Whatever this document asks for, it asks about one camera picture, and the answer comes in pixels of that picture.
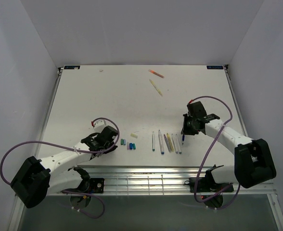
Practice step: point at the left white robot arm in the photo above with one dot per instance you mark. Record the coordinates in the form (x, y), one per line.
(38, 178)

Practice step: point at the yellow slim pen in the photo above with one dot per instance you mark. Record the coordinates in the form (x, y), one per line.
(156, 88)

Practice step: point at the lavender acrylic marker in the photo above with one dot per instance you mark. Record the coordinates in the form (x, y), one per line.
(174, 143)

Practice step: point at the blue corner label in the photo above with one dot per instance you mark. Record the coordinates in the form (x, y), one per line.
(215, 67)
(71, 67)

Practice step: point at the right blue corner label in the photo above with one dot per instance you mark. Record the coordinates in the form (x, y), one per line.
(215, 67)

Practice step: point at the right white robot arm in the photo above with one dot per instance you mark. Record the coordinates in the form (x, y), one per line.
(253, 162)

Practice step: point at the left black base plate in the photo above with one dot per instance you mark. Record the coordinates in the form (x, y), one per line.
(92, 185)

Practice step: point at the aluminium frame rail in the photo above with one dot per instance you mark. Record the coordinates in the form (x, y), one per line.
(126, 181)

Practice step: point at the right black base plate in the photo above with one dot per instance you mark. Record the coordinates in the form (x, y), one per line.
(205, 186)

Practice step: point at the yellow highlighter pen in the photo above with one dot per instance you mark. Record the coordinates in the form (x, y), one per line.
(170, 143)

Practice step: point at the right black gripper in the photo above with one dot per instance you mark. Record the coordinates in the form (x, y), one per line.
(186, 131)

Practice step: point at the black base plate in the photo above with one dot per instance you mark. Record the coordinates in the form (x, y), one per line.
(92, 185)
(205, 186)

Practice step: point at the blue ballpoint pen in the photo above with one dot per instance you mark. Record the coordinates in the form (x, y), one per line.
(183, 139)

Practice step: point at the blue cap white marker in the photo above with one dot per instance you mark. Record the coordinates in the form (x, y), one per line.
(160, 142)

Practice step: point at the left blue corner label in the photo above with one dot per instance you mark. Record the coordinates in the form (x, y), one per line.
(71, 67)

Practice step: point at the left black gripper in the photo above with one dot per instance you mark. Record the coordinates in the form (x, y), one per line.
(113, 147)

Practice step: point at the orange highlighter pen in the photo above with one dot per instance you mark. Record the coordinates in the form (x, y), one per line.
(156, 73)

